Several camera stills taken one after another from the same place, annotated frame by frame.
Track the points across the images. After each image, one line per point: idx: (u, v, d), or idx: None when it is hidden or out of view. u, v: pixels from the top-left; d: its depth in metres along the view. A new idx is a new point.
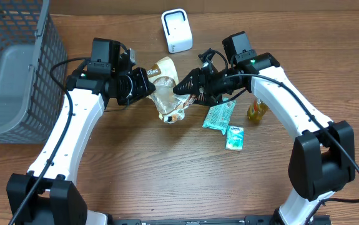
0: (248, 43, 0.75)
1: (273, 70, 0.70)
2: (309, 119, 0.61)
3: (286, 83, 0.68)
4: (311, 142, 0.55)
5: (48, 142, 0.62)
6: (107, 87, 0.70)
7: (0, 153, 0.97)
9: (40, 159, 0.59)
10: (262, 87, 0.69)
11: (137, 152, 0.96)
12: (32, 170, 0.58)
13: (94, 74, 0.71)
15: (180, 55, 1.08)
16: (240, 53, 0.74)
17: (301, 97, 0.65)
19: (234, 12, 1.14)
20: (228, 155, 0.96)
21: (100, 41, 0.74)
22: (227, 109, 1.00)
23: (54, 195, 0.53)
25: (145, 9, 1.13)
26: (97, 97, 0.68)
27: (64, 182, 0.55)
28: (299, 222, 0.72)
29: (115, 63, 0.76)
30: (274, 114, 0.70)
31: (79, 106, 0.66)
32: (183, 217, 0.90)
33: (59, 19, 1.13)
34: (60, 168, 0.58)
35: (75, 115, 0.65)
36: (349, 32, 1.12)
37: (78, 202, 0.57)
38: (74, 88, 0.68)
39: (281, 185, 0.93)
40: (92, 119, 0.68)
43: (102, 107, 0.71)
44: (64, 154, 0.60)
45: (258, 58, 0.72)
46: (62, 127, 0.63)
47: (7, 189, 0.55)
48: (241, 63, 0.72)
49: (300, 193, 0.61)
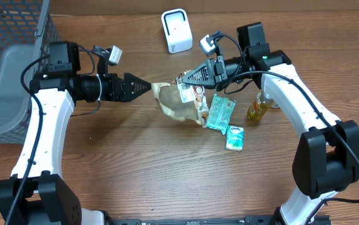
0: (262, 36, 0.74)
1: (285, 67, 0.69)
2: (317, 117, 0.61)
3: (297, 80, 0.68)
4: (317, 140, 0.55)
5: (25, 145, 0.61)
6: (71, 82, 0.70)
7: (1, 153, 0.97)
9: (21, 161, 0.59)
10: (272, 84, 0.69)
11: (137, 152, 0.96)
12: (15, 173, 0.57)
13: (55, 73, 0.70)
15: (180, 55, 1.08)
16: (253, 45, 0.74)
17: (310, 95, 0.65)
19: (234, 12, 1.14)
20: (228, 155, 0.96)
21: (57, 43, 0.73)
22: (227, 109, 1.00)
23: (44, 193, 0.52)
25: (145, 9, 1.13)
26: (63, 93, 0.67)
27: (50, 175, 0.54)
28: (299, 221, 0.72)
29: (77, 64, 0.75)
30: (282, 110, 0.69)
31: (48, 105, 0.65)
32: (183, 217, 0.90)
33: (59, 19, 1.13)
34: (44, 165, 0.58)
35: (46, 115, 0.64)
36: (349, 32, 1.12)
37: (69, 197, 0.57)
38: (39, 90, 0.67)
39: (281, 185, 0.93)
40: (64, 114, 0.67)
43: (72, 102, 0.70)
44: (44, 151, 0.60)
45: (270, 55, 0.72)
46: (35, 127, 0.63)
47: None
48: (253, 57, 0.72)
49: (303, 190, 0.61)
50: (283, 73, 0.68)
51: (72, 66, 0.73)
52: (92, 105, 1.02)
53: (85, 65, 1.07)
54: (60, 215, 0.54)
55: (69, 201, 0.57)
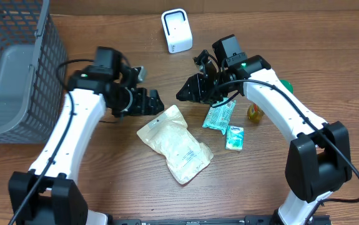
0: (238, 47, 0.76)
1: (265, 73, 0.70)
2: (304, 122, 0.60)
3: (279, 84, 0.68)
4: (307, 145, 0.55)
5: (49, 142, 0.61)
6: (108, 87, 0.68)
7: (0, 153, 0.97)
9: (41, 157, 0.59)
10: (254, 90, 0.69)
11: (137, 152, 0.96)
12: (33, 169, 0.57)
13: (95, 74, 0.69)
15: (180, 55, 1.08)
16: (230, 57, 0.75)
17: (293, 99, 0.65)
19: (234, 12, 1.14)
20: (228, 155, 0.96)
21: (103, 49, 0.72)
22: (227, 109, 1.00)
23: (56, 193, 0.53)
25: (145, 9, 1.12)
26: (98, 96, 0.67)
27: (66, 180, 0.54)
28: (299, 222, 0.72)
29: (118, 70, 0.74)
30: (268, 116, 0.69)
31: (80, 106, 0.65)
32: (183, 217, 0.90)
33: (59, 19, 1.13)
34: (62, 167, 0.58)
35: (77, 115, 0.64)
36: (349, 32, 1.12)
37: (78, 201, 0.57)
38: (75, 89, 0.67)
39: (281, 185, 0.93)
40: (93, 119, 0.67)
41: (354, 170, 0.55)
43: (103, 106, 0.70)
44: (65, 153, 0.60)
45: (248, 61, 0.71)
46: (62, 127, 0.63)
47: (9, 187, 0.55)
48: (233, 67, 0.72)
49: (298, 195, 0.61)
50: (263, 79, 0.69)
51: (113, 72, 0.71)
52: None
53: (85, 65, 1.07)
54: (65, 217, 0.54)
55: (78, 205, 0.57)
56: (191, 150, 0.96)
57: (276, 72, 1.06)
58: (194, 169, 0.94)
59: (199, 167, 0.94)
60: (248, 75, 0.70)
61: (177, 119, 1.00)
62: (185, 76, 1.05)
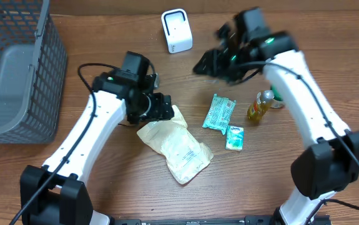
0: (261, 21, 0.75)
1: (294, 57, 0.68)
2: (326, 125, 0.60)
3: (306, 74, 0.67)
4: (324, 154, 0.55)
5: (67, 139, 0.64)
6: (131, 93, 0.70)
7: (0, 153, 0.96)
9: (57, 154, 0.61)
10: (277, 75, 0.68)
11: (137, 152, 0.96)
12: (47, 164, 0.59)
13: (120, 79, 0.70)
15: (180, 55, 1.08)
16: (253, 30, 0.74)
17: (318, 94, 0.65)
19: (234, 12, 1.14)
20: (228, 155, 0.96)
21: (132, 54, 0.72)
22: (227, 109, 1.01)
23: (65, 193, 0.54)
25: (145, 9, 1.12)
26: (120, 102, 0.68)
27: (77, 182, 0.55)
28: (299, 221, 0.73)
29: (143, 75, 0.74)
30: (286, 104, 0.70)
31: (102, 109, 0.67)
32: (183, 217, 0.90)
33: (59, 19, 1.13)
34: (74, 167, 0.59)
35: (97, 117, 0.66)
36: (349, 32, 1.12)
37: (85, 204, 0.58)
38: (100, 90, 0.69)
39: (281, 185, 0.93)
40: (112, 122, 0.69)
41: None
43: (123, 111, 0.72)
44: (80, 154, 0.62)
45: (275, 35, 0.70)
46: (82, 127, 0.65)
47: (21, 180, 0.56)
48: (257, 40, 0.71)
49: (302, 191, 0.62)
50: (290, 65, 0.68)
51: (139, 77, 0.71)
52: None
53: (85, 65, 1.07)
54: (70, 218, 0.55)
55: (84, 208, 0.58)
56: (191, 150, 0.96)
57: None
58: (195, 169, 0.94)
59: (198, 167, 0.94)
60: (272, 55, 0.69)
61: (177, 119, 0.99)
62: (185, 76, 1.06)
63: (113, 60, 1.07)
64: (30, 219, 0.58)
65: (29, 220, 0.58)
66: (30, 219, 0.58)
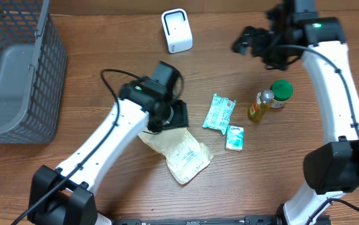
0: (311, 5, 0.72)
1: (338, 49, 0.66)
2: (352, 126, 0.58)
3: (346, 70, 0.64)
4: (343, 152, 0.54)
5: (85, 145, 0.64)
6: (157, 105, 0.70)
7: (0, 153, 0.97)
9: (73, 159, 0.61)
10: (316, 64, 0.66)
11: (137, 152, 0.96)
12: (61, 167, 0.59)
13: (149, 89, 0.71)
15: (180, 55, 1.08)
16: (301, 13, 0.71)
17: (351, 91, 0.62)
19: (234, 12, 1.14)
20: (228, 155, 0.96)
21: (164, 64, 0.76)
22: (227, 109, 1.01)
23: (74, 200, 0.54)
25: (145, 9, 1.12)
26: (143, 114, 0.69)
27: (86, 190, 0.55)
28: (301, 220, 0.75)
29: (172, 89, 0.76)
30: (318, 95, 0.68)
31: (125, 118, 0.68)
32: (183, 217, 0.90)
33: (59, 19, 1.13)
34: (87, 174, 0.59)
35: (118, 127, 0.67)
36: (349, 32, 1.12)
37: (90, 212, 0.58)
38: (126, 99, 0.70)
39: (281, 185, 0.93)
40: (132, 133, 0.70)
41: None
43: (145, 122, 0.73)
44: (95, 162, 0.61)
45: (324, 21, 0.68)
46: (102, 134, 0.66)
47: (34, 179, 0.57)
48: (303, 22, 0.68)
49: (311, 185, 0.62)
50: (331, 56, 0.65)
51: (168, 89, 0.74)
52: (92, 106, 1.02)
53: (85, 65, 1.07)
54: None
55: (88, 216, 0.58)
56: (191, 150, 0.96)
57: (276, 72, 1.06)
58: (194, 169, 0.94)
59: (198, 168, 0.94)
60: (316, 40, 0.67)
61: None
62: (185, 76, 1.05)
63: (113, 60, 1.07)
64: (36, 216, 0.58)
65: (35, 217, 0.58)
66: (36, 215, 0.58)
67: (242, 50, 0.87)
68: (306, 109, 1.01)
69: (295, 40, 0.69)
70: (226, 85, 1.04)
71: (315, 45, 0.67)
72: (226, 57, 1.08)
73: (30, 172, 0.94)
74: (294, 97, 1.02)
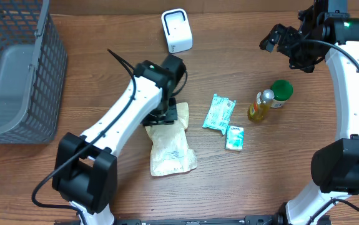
0: (344, 5, 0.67)
1: None
2: None
3: None
4: (353, 150, 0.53)
5: (106, 115, 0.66)
6: (168, 84, 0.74)
7: (1, 153, 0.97)
9: (96, 128, 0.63)
10: (338, 60, 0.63)
11: (137, 152, 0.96)
12: (85, 135, 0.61)
13: (160, 70, 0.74)
15: (180, 55, 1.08)
16: (331, 12, 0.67)
17: None
19: (235, 12, 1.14)
20: (228, 155, 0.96)
21: (173, 57, 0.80)
22: (227, 109, 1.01)
23: (98, 164, 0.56)
25: (145, 9, 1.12)
26: (158, 90, 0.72)
27: (109, 155, 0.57)
28: (303, 219, 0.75)
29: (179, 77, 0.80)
30: (334, 89, 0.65)
31: (141, 93, 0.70)
32: (183, 217, 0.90)
33: (59, 19, 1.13)
34: (110, 141, 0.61)
35: (135, 100, 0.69)
36: None
37: (112, 180, 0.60)
38: (140, 77, 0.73)
39: (281, 185, 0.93)
40: (147, 107, 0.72)
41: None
43: (158, 100, 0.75)
44: (117, 131, 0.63)
45: (355, 20, 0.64)
46: (122, 104, 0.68)
47: (60, 144, 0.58)
48: (333, 19, 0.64)
49: (317, 180, 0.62)
50: (356, 55, 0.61)
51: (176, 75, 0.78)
52: (92, 105, 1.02)
53: (85, 65, 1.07)
54: (98, 190, 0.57)
55: (110, 184, 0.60)
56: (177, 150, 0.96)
57: (276, 72, 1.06)
58: (170, 170, 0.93)
59: (175, 170, 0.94)
60: (343, 39, 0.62)
61: (181, 117, 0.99)
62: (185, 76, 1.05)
63: (113, 60, 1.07)
64: (61, 182, 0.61)
65: (60, 184, 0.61)
66: (60, 182, 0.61)
67: (268, 48, 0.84)
68: (306, 109, 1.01)
69: (322, 37, 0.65)
70: (226, 85, 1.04)
71: (341, 44, 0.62)
72: (225, 57, 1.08)
73: (29, 172, 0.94)
74: (294, 97, 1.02)
